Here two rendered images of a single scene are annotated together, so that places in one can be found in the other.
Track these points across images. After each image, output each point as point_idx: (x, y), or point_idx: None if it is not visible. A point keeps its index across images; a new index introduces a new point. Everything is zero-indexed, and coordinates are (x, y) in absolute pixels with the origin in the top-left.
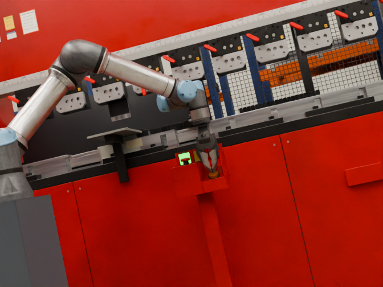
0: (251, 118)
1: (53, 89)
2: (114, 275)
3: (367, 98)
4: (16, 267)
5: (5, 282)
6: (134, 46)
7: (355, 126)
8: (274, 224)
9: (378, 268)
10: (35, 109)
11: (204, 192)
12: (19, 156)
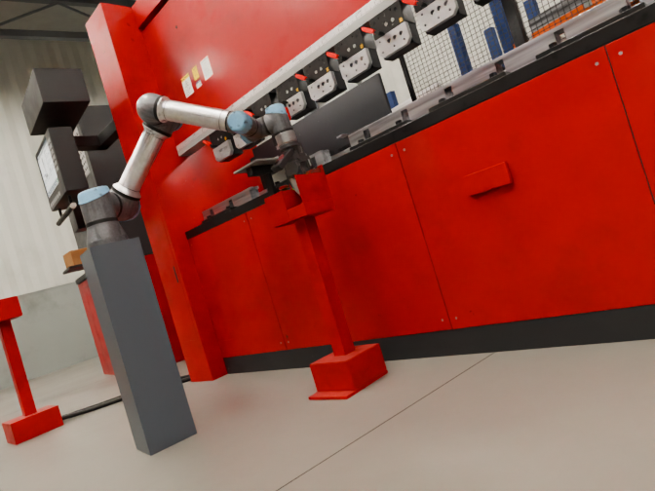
0: (383, 126)
1: (144, 142)
2: (285, 295)
3: (497, 76)
4: (101, 299)
5: (101, 310)
6: (277, 71)
7: (474, 119)
8: (402, 245)
9: (515, 294)
10: (133, 163)
11: (290, 220)
12: (106, 208)
